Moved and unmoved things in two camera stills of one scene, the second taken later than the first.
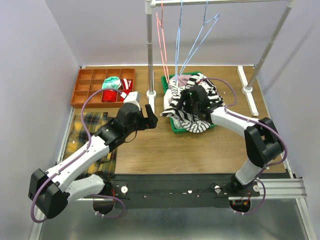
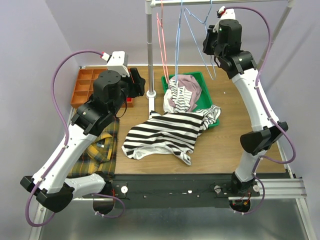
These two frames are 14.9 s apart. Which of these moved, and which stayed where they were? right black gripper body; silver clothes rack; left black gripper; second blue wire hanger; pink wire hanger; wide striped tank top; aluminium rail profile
Moved: wide striped tank top; left black gripper; right black gripper body
Stayed: pink wire hanger; aluminium rail profile; silver clothes rack; second blue wire hanger
